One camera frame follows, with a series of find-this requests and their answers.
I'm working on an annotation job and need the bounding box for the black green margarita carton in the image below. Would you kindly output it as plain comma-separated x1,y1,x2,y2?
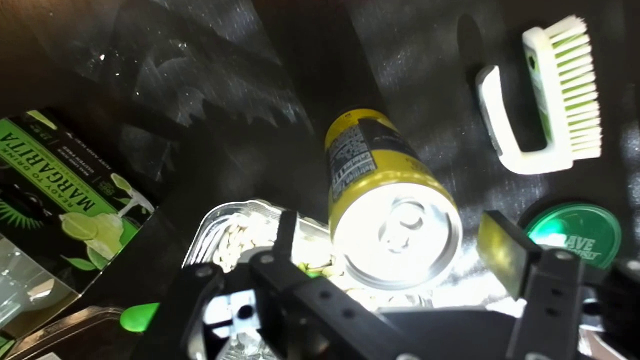
0,108,157,346

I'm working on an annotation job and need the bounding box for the green round lid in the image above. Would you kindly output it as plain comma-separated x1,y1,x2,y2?
521,199,625,271

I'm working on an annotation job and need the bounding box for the white scrub brush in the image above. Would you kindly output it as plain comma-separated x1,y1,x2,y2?
474,14,606,177

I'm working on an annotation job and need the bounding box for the yellow drink can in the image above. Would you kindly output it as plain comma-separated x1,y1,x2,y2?
322,106,465,291

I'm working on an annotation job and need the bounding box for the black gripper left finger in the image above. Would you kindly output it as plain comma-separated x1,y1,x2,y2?
248,208,407,360

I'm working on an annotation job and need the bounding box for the green lime piece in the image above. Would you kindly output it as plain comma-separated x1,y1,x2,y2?
117,300,161,336

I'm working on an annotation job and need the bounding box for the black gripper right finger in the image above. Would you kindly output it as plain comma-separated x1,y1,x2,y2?
474,208,589,360

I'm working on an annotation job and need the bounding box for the clear plastic food container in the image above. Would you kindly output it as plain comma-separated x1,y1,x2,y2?
178,198,515,360

